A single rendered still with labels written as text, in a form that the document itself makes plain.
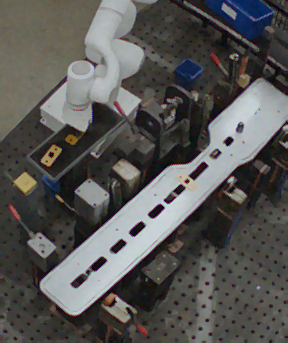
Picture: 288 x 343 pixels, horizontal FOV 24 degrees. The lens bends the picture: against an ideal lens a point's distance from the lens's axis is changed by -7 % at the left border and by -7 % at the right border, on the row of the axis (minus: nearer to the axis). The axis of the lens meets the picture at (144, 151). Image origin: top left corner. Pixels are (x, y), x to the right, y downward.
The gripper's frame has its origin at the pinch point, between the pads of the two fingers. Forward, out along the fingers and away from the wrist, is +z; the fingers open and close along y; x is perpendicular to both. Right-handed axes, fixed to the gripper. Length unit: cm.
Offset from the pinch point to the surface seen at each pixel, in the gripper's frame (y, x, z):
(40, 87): -85, 92, 119
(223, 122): 36, 49, 19
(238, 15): 17, 102, 7
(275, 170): 64, 51, 31
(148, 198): 29.9, 2.4, 18.5
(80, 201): 13.7, -17.0, 10.8
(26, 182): -2.8, -26.6, 2.5
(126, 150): 15.7, 8.9, 8.7
